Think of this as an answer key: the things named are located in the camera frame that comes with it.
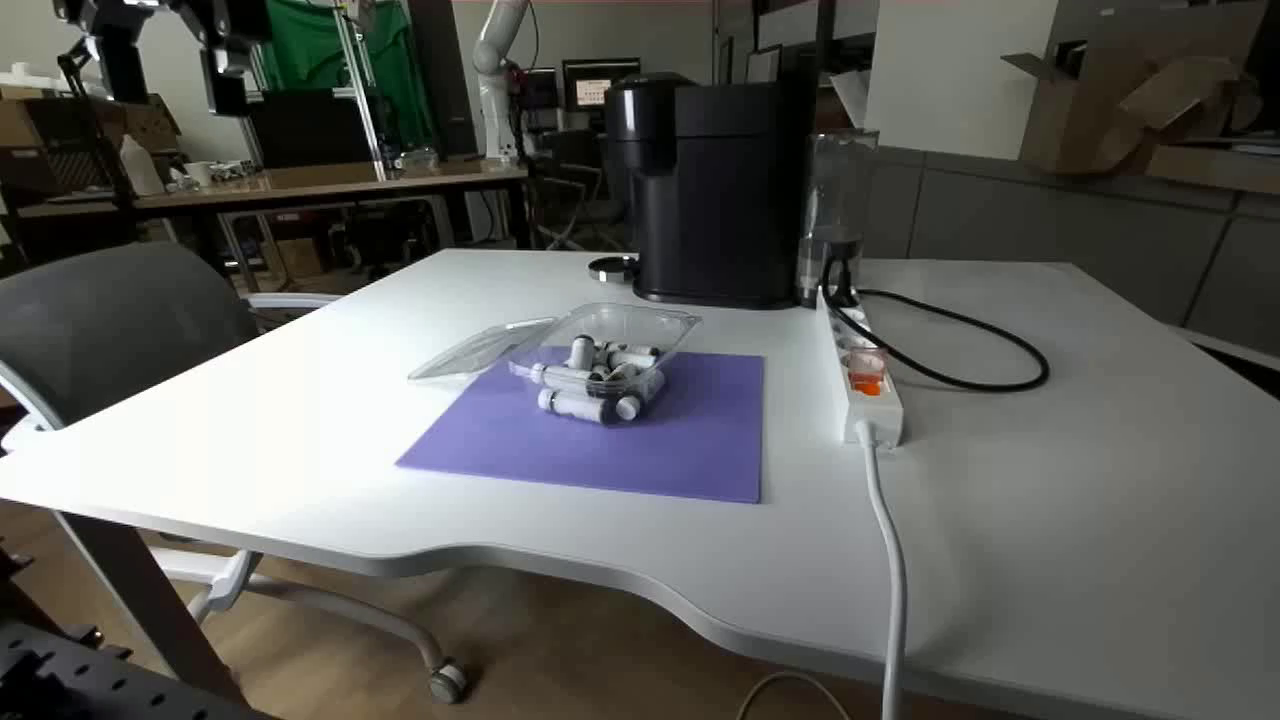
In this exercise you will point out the open cardboard box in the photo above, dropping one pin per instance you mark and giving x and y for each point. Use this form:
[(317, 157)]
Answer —
[(1123, 115)]

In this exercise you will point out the black perforated board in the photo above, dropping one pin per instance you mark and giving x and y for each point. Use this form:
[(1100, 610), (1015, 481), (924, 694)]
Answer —
[(81, 674)]

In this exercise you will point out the grey office chair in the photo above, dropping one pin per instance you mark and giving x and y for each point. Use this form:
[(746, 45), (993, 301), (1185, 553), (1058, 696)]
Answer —
[(104, 320)]

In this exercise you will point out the clear water tank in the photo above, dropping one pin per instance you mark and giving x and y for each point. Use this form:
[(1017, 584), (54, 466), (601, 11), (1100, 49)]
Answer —
[(844, 186)]

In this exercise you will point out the round metal drip tray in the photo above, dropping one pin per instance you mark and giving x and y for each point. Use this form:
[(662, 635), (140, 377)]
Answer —
[(614, 270)]

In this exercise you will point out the large white tube dark cap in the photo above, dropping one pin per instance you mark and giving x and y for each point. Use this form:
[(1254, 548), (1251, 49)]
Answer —
[(586, 404)]

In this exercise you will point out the table leg with caster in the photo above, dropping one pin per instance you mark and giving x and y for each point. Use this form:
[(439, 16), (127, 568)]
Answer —
[(386, 626)]

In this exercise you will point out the white power strip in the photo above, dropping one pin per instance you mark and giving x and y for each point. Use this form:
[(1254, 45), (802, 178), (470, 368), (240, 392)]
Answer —
[(871, 402)]

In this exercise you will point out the grey cabinet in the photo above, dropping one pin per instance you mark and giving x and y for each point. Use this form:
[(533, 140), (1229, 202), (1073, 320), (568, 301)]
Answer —
[(1067, 241)]

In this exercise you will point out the small computer monitor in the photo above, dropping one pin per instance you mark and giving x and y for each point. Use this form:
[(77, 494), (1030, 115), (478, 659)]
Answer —
[(599, 87)]

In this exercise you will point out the purple mat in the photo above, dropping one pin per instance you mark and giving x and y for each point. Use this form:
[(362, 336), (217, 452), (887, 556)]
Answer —
[(694, 441)]

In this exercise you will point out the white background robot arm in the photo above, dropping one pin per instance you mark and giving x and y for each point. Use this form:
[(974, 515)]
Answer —
[(498, 66)]

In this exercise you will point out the clear container lid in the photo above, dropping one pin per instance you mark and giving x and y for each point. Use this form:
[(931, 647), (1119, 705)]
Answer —
[(467, 355)]

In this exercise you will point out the small white tube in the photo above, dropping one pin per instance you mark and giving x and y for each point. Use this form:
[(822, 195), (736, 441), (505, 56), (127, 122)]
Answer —
[(635, 387), (635, 357), (548, 375), (578, 355)]

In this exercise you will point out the wooden desk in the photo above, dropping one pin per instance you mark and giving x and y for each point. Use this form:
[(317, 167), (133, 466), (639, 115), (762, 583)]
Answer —
[(307, 181)]

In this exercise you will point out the black coffee machine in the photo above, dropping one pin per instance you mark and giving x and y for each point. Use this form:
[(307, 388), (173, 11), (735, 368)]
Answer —
[(720, 186)]

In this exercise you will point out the green cloth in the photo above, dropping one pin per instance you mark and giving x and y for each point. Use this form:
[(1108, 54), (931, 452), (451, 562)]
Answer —
[(320, 54)]

